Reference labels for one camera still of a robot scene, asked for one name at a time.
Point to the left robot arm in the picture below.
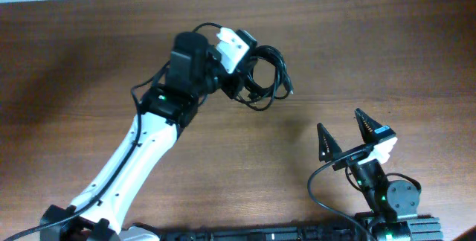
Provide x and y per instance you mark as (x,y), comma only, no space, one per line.
(196,68)

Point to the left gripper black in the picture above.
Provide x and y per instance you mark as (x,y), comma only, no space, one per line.
(235,89)

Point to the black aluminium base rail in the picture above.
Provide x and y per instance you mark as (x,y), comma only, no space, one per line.
(426,228)

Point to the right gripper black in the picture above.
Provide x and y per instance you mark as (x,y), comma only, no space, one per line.
(350,158)

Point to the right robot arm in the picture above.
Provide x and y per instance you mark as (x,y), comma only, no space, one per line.
(393,204)

